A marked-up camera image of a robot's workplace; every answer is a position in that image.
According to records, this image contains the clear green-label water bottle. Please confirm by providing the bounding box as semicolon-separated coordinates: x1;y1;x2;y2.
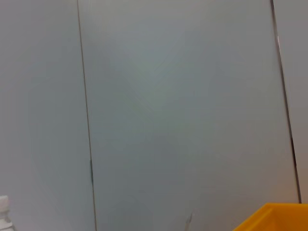
0;195;15;231

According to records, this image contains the yellow plastic bin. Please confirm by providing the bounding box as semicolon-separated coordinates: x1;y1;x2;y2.
232;203;308;231

